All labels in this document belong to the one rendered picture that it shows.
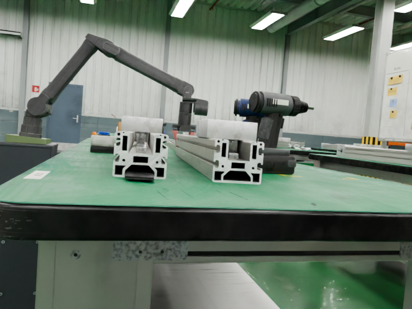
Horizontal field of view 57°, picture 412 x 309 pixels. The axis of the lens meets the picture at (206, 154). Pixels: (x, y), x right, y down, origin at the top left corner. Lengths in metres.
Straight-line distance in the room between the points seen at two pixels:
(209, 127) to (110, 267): 0.37
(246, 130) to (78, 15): 12.31
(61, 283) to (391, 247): 0.54
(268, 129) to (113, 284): 0.62
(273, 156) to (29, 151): 1.03
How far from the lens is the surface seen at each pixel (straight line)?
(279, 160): 1.05
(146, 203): 0.49
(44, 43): 12.96
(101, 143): 1.37
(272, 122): 1.05
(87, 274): 0.59
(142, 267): 0.59
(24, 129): 1.76
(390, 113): 4.70
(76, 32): 12.91
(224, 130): 0.82
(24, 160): 1.70
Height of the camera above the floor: 0.87
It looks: 3 degrees down
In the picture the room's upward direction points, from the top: 4 degrees clockwise
